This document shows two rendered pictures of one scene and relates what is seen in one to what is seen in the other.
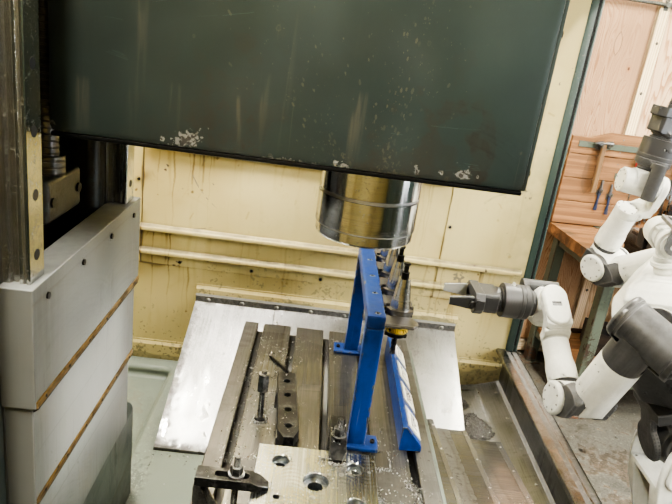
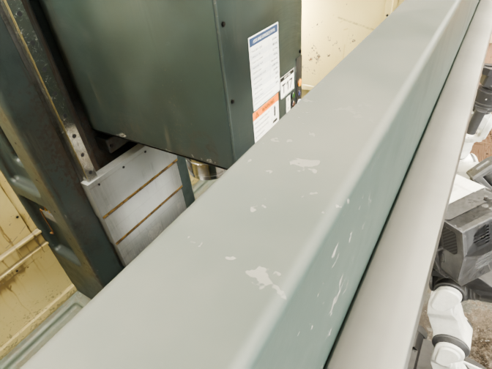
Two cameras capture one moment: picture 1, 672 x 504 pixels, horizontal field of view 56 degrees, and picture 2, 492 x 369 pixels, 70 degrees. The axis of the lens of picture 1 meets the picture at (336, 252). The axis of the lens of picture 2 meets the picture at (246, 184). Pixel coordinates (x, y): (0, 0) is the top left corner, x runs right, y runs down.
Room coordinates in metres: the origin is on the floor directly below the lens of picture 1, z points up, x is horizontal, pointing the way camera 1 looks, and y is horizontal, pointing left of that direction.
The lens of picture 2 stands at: (0.24, -0.77, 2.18)
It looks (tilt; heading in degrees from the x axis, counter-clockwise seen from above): 38 degrees down; 38
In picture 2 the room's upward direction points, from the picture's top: 6 degrees counter-clockwise
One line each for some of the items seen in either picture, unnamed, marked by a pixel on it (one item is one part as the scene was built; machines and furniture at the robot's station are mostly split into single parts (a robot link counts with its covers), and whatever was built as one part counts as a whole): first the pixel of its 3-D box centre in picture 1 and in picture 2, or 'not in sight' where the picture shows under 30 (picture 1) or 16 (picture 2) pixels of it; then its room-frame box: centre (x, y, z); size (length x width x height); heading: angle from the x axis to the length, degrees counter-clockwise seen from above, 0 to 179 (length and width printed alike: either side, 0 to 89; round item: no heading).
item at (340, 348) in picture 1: (357, 304); not in sight; (1.66, -0.08, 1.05); 0.10 x 0.05 x 0.30; 93
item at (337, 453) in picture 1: (336, 448); not in sight; (1.10, -0.06, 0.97); 0.13 x 0.03 x 0.15; 3
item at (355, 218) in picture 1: (368, 197); (208, 154); (0.98, -0.04, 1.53); 0.16 x 0.16 x 0.12
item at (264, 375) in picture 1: (262, 395); not in sight; (1.27, 0.12, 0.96); 0.03 x 0.03 x 0.13
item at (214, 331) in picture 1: (320, 397); not in sight; (1.63, -0.01, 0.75); 0.89 x 0.70 x 0.26; 93
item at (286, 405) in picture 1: (286, 413); not in sight; (1.26, 0.06, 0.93); 0.26 x 0.05 x 0.06; 8
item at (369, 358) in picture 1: (364, 387); not in sight; (1.22, -0.10, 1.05); 0.10 x 0.05 x 0.30; 93
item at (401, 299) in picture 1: (402, 292); not in sight; (1.28, -0.15, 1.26); 0.04 x 0.04 x 0.07
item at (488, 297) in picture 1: (493, 297); not in sight; (1.51, -0.41, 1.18); 0.13 x 0.12 x 0.10; 3
